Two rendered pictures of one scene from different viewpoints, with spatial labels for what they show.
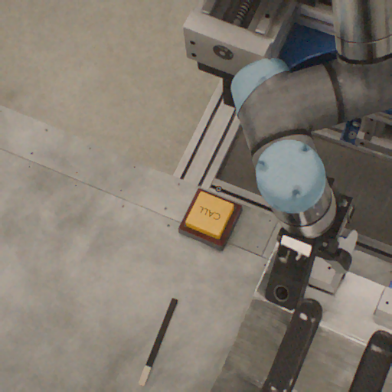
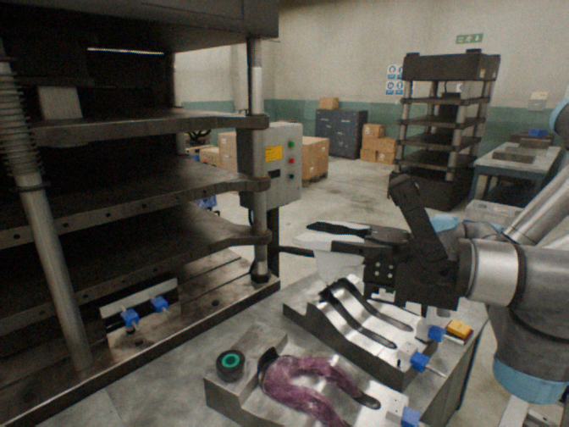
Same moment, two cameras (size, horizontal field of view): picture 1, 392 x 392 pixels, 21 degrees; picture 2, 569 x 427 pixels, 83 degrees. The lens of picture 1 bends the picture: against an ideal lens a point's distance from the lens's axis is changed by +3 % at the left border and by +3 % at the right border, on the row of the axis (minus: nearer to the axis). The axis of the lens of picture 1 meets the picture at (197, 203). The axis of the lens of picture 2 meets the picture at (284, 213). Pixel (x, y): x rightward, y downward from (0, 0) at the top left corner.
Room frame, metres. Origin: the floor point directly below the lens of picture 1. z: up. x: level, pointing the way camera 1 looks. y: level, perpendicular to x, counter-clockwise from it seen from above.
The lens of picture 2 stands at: (0.23, -1.08, 1.64)
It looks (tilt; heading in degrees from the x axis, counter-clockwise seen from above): 21 degrees down; 104
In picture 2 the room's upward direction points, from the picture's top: straight up
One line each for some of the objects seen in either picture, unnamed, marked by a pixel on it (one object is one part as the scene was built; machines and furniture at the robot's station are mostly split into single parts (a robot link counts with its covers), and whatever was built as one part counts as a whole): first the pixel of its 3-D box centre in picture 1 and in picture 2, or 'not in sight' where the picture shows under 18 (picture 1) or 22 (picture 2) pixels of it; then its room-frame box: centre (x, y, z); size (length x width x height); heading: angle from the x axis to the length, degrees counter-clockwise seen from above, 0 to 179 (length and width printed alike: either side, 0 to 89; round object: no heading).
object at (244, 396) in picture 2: not in sight; (306, 394); (0.13, -0.44, 0.86); 0.50 x 0.26 x 0.11; 165
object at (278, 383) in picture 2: not in sight; (309, 381); (0.14, -0.43, 0.90); 0.26 x 0.18 x 0.08; 165
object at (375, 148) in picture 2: not in sight; (380, 143); (0.59, 6.72, 0.42); 0.86 x 0.33 x 0.83; 152
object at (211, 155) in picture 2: not in sight; (218, 160); (-2.43, 4.52, 0.34); 0.63 x 0.45 x 0.40; 152
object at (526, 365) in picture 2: not in sight; (530, 342); (0.46, -0.68, 1.34); 0.11 x 0.08 x 0.11; 84
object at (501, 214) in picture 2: not in sight; (497, 214); (1.77, 2.80, 0.28); 0.61 x 0.41 x 0.15; 152
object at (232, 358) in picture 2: not in sight; (230, 364); (-0.08, -0.45, 0.93); 0.08 x 0.08 x 0.04
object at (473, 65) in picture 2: not in sight; (444, 129); (1.40, 4.44, 1.03); 1.54 x 0.94 x 2.06; 62
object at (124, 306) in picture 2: not in sight; (120, 283); (-0.71, -0.12, 0.87); 0.50 x 0.27 x 0.17; 147
